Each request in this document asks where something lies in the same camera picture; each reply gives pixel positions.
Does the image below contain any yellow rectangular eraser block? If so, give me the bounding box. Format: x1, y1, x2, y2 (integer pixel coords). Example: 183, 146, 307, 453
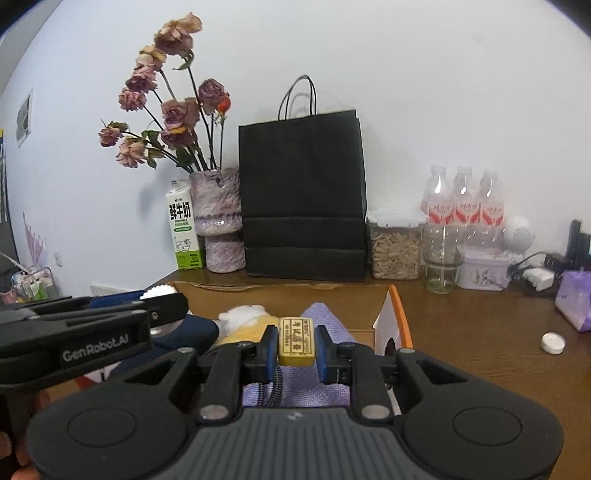
279, 317, 315, 368

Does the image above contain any yellow white plush toy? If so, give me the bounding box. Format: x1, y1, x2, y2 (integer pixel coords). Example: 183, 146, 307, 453
215, 305, 279, 346

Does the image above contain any purple fabric drawstring pouch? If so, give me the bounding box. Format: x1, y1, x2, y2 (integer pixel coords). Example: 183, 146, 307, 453
241, 301, 357, 409

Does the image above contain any black braided cable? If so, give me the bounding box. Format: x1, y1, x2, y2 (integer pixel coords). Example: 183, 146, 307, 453
255, 366, 285, 409

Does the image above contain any navy blue zip case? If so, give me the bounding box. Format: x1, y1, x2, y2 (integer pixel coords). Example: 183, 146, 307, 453
109, 314, 219, 377

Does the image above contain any white ribbed bottle cap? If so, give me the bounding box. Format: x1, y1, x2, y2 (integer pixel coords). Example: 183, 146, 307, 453
139, 284, 182, 338

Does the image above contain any red orange cardboard box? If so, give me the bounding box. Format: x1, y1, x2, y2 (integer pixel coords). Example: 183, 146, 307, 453
168, 281, 413, 354

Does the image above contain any green white milk carton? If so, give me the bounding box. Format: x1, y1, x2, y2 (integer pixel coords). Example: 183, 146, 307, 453
165, 179, 205, 270

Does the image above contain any clear container with seeds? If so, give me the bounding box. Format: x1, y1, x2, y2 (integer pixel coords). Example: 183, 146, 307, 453
366, 209, 427, 280

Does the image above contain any purple marbled ceramic vase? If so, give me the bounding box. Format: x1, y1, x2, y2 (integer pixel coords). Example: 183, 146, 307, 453
190, 167, 245, 274

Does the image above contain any empty clear glass jar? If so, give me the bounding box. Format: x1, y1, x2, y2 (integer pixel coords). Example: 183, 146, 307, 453
421, 225, 467, 295

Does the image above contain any black paper shopping bag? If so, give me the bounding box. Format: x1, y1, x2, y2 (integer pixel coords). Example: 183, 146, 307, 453
238, 88, 368, 282

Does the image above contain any left clear water bottle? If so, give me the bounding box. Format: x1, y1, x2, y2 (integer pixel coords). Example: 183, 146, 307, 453
421, 166, 455, 225

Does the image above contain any clear water bottle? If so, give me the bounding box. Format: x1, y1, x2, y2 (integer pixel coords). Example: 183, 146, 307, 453
421, 166, 455, 225
479, 170, 505, 227
453, 166, 480, 225

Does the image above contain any middle clear water bottle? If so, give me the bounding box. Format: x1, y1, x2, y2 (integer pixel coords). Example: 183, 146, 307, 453
453, 166, 480, 225

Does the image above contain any right clear water bottle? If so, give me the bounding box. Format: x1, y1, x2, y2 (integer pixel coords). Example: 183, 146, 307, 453
479, 170, 505, 227

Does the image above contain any dried pink rose bouquet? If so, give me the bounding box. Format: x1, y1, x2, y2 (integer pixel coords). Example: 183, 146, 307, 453
98, 12, 231, 174

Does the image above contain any white round speaker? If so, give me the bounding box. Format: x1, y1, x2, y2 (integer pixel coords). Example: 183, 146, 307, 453
502, 216, 536, 254

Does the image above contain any small white round disc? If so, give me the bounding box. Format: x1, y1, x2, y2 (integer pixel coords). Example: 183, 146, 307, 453
540, 332, 566, 355

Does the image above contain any white charger plug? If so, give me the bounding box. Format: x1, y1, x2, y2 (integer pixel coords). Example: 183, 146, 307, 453
523, 267, 555, 292

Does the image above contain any purple tissue pack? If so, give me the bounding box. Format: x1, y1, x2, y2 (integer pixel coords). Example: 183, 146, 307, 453
555, 271, 591, 333

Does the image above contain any black upright device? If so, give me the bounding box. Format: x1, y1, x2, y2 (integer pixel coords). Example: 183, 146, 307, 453
566, 219, 590, 270

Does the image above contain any white board against wall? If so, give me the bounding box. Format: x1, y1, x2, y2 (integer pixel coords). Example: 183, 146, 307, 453
89, 283, 133, 296

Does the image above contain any wire storage rack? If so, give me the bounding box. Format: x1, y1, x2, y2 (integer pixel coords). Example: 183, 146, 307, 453
11, 267, 58, 303

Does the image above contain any wall poster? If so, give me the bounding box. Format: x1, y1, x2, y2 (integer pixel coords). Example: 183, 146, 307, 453
16, 89, 34, 147

